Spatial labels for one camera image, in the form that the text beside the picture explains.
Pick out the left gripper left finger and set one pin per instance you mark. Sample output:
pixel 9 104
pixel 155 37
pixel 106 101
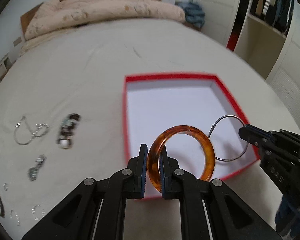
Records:
pixel 95 209

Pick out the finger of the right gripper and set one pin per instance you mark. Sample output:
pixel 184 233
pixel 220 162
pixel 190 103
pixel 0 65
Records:
pixel 254 135

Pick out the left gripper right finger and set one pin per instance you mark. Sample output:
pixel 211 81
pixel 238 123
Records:
pixel 210 210

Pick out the large silver hoop bangle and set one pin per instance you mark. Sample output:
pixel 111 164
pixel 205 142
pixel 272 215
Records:
pixel 213 126

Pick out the silver twisted hoop earring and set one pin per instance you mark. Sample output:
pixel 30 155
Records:
pixel 38 212

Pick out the silver crystal wristwatch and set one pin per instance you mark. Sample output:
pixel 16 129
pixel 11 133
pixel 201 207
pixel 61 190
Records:
pixel 33 171

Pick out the amber resin bangle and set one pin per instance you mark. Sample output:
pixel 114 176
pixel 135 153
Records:
pixel 159 143

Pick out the red jewelry box tray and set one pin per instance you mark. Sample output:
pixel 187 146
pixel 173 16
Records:
pixel 153 103

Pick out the right blue white gloved hand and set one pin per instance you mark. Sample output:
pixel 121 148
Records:
pixel 287 220

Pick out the white open wardrobe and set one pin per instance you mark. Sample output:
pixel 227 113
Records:
pixel 275 57

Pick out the white bed sheet mattress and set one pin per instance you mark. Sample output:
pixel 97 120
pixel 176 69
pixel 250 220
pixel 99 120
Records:
pixel 63 99

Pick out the hanging dark clothes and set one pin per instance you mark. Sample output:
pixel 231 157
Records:
pixel 275 13

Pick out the blue crumpled cloth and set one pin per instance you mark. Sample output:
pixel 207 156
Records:
pixel 194 13

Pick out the cream pillow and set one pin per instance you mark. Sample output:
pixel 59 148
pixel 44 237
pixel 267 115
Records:
pixel 34 42

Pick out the beige floral duvet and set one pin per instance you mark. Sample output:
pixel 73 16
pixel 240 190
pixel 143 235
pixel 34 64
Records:
pixel 53 15

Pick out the wall power socket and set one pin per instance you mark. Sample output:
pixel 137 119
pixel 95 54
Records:
pixel 17 41

